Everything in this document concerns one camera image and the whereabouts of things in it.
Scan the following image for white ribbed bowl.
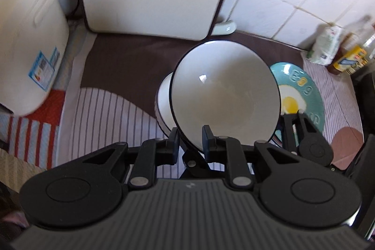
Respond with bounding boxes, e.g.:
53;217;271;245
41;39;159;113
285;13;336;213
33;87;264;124
169;40;282;152
155;73;184;138

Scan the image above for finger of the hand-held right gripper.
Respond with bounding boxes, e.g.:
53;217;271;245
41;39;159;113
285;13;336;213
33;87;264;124
179;147;227;179
280;109;318;152

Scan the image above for brown and striped tablecloth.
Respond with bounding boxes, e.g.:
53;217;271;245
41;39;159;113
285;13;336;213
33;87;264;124
63;20;365;180

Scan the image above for white and green bag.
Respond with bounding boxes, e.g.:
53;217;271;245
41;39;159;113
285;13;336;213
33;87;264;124
306;26;349;66

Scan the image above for black pot with glass lid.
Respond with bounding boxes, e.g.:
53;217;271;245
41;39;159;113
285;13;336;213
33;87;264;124
351;63;375;138

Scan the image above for white rice cooker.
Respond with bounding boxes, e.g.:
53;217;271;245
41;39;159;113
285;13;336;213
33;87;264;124
0;0;70;117

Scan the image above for teal fried egg print plate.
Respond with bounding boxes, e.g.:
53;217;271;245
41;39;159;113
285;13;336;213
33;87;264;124
270;62;325;136

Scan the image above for yellow label oil bottle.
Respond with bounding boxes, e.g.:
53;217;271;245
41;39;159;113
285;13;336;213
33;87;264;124
346;16;375;75

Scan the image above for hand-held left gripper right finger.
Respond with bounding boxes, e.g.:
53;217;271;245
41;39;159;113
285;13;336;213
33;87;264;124
202;125;299;190

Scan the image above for dark sauce bottle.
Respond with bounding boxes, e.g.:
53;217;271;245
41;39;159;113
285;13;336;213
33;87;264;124
330;33;361;75

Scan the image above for red striped patchwork cloth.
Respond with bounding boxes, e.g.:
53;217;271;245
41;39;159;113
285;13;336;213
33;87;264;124
0;86;68;177

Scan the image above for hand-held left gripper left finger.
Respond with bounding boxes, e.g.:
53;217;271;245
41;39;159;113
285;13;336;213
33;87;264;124
82;127;180;190

